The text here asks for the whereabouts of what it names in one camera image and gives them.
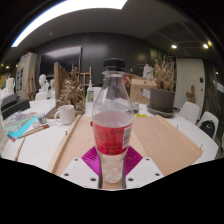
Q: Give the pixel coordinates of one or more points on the wooden easel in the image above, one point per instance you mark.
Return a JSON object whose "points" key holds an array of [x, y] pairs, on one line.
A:
{"points": [[31, 85], [85, 76]]}

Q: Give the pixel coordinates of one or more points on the brown cardboard box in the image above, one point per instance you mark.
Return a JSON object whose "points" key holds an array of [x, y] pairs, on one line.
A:
{"points": [[140, 90]]}

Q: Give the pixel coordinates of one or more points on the white canvas stack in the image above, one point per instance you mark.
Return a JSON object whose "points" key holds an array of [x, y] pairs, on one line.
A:
{"points": [[2, 133]]}

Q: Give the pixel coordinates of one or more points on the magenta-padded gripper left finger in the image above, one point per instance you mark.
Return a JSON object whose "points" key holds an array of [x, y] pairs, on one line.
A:
{"points": [[81, 173]]}

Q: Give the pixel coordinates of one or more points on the black flat box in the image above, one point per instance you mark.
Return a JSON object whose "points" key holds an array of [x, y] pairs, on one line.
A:
{"points": [[13, 106]]}

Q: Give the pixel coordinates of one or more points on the small glass cup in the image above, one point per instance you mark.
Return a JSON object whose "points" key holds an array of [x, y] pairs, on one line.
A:
{"points": [[135, 107]]}

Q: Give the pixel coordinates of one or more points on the small white-lidded jar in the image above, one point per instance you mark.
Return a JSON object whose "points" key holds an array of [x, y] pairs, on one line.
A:
{"points": [[42, 119]]}

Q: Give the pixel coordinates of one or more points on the white chair with black bag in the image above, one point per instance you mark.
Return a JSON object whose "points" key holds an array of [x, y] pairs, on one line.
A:
{"points": [[208, 125]]}

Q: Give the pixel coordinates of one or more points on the small yellow marker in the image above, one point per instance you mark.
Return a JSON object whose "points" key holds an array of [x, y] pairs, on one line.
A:
{"points": [[141, 115]]}

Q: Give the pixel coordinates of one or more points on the red box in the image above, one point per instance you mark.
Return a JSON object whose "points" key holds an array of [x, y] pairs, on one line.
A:
{"points": [[128, 79]]}

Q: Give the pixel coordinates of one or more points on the golden brown figure sculpture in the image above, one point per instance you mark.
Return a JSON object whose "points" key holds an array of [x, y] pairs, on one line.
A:
{"points": [[71, 93]]}

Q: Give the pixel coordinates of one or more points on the long ceiling light strip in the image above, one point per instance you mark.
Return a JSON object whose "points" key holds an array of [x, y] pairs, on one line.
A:
{"points": [[100, 4]]}

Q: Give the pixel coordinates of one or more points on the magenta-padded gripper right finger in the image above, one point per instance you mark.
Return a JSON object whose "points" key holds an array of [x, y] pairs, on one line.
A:
{"points": [[143, 173]]}

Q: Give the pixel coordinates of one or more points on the thin wooden stick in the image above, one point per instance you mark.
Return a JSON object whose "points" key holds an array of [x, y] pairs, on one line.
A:
{"points": [[20, 148]]}

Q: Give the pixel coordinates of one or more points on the black wall screen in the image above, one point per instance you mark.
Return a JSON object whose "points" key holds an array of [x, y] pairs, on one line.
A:
{"points": [[61, 61]]}

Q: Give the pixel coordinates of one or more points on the green-labelled clear bottle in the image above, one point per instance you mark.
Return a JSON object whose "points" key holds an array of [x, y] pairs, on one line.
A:
{"points": [[90, 94]]}

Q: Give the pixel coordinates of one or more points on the dried plant in grey pot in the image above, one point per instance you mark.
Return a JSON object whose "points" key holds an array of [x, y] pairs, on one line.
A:
{"points": [[161, 100]]}

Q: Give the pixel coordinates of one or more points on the wooden mannequin figure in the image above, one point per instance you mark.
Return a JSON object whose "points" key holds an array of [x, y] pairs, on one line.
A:
{"points": [[190, 95]]}

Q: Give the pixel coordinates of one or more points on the clear plastic bottle red label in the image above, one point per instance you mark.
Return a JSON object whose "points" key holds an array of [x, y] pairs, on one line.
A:
{"points": [[111, 133]]}

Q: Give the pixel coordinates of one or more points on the white ceramic mug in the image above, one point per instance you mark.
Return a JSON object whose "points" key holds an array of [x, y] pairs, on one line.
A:
{"points": [[66, 114]]}

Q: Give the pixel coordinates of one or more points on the white plaster statue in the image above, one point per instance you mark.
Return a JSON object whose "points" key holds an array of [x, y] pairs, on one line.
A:
{"points": [[148, 71]]}

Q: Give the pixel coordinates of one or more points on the white cabinet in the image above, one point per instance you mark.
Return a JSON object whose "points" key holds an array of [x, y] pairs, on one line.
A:
{"points": [[26, 73]]}

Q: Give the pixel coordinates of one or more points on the white plaster bust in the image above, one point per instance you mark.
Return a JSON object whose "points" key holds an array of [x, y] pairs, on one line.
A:
{"points": [[43, 83], [51, 87]]}

